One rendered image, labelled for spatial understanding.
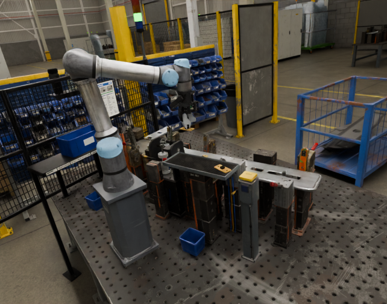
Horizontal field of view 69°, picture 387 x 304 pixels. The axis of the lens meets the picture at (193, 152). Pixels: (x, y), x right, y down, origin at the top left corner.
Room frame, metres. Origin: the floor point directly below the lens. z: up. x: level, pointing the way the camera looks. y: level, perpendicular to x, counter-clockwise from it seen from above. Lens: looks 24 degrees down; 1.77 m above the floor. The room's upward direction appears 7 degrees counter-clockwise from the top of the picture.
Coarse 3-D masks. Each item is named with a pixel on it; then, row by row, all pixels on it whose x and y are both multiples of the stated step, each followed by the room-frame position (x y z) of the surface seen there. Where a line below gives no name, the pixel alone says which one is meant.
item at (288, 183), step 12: (288, 180) 1.16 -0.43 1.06; (276, 192) 1.13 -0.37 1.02; (288, 192) 1.10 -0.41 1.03; (276, 204) 1.13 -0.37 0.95; (288, 204) 1.10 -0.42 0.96; (276, 216) 1.14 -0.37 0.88; (288, 216) 1.12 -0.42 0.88; (276, 228) 1.13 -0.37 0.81; (288, 228) 1.12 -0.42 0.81; (276, 240) 1.14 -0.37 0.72; (288, 240) 1.12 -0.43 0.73
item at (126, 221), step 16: (96, 192) 1.22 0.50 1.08; (128, 192) 1.16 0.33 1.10; (112, 208) 1.14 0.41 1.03; (128, 208) 1.16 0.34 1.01; (144, 208) 1.22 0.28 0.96; (112, 224) 1.16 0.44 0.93; (128, 224) 1.15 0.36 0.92; (144, 224) 1.20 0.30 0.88; (112, 240) 1.24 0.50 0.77; (128, 240) 1.14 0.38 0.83; (144, 240) 1.19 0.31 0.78; (128, 256) 1.14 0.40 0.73
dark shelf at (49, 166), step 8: (88, 152) 1.91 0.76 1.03; (96, 152) 1.95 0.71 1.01; (48, 160) 1.84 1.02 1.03; (56, 160) 1.83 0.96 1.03; (64, 160) 1.81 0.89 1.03; (72, 160) 1.80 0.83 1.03; (32, 168) 1.74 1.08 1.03; (40, 168) 1.72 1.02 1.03; (48, 168) 1.71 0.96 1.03; (56, 168) 1.71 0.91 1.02
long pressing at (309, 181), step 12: (144, 144) 2.01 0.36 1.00; (168, 144) 1.96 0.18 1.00; (216, 156) 1.65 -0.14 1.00; (264, 168) 1.41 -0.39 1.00; (276, 168) 1.39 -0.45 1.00; (288, 168) 1.38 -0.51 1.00; (264, 180) 1.29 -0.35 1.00; (276, 180) 1.26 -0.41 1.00; (300, 180) 1.24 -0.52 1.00; (312, 180) 1.22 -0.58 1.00
